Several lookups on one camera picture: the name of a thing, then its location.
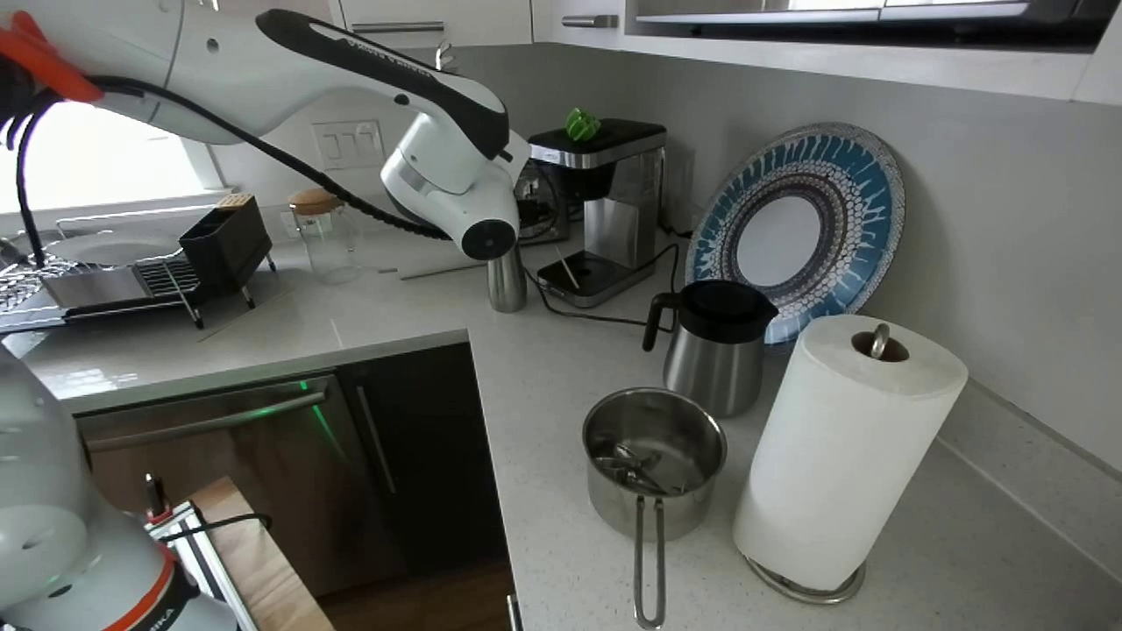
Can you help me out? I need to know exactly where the tall silver cup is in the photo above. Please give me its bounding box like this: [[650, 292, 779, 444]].
[[481, 239, 529, 316]]

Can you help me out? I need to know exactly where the black and steel coffee maker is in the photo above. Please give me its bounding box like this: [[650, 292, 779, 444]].
[[519, 113, 680, 313]]

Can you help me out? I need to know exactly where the thin wooden stick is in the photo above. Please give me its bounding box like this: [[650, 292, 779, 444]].
[[397, 257, 492, 284]]

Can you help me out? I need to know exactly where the steel carafe with black lid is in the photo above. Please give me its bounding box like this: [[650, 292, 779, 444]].
[[639, 278, 783, 422]]

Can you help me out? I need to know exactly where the small green object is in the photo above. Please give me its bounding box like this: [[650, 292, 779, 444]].
[[561, 105, 606, 148]]

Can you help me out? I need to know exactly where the dark lower cabinet door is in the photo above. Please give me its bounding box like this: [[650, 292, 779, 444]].
[[335, 340, 507, 578]]

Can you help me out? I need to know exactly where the glass jar with wooden lid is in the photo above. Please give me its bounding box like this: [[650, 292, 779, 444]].
[[283, 185, 351, 280]]

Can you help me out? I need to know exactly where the white paper towel roll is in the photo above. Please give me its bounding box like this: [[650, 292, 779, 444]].
[[728, 313, 976, 597]]

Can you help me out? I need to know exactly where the blue patterned decorative plate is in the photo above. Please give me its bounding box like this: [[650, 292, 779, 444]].
[[680, 120, 912, 350]]

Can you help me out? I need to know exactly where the metal paper towel holder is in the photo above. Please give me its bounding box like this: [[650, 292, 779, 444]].
[[742, 318, 914, 611]]

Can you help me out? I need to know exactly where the black container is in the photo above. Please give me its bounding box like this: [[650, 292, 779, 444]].
[[176, 194, 278, 296]]

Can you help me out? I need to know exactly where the dark dishwasher front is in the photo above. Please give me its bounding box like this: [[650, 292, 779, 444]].
[[72, 368, 356, 566]]

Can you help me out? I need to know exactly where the built-in steel microwave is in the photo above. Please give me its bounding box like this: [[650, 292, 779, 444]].
[[625, 0, 1110, 52]]

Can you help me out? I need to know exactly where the metal dish rack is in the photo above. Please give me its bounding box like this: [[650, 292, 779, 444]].
[[0, 190, 278, 336]]

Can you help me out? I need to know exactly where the black coffee maker cable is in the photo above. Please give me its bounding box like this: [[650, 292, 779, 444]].
[[521, 233, 690, 332]]

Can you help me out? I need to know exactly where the silver pot with long handle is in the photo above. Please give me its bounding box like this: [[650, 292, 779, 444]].
[[577, 383, 731, 631]]

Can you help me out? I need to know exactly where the white wall socket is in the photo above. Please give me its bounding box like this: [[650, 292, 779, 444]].
[[308, 117, 388, 174]]

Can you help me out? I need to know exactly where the long silver cabinet handle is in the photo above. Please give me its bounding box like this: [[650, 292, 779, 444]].
[[346, 17, 448, 39]]

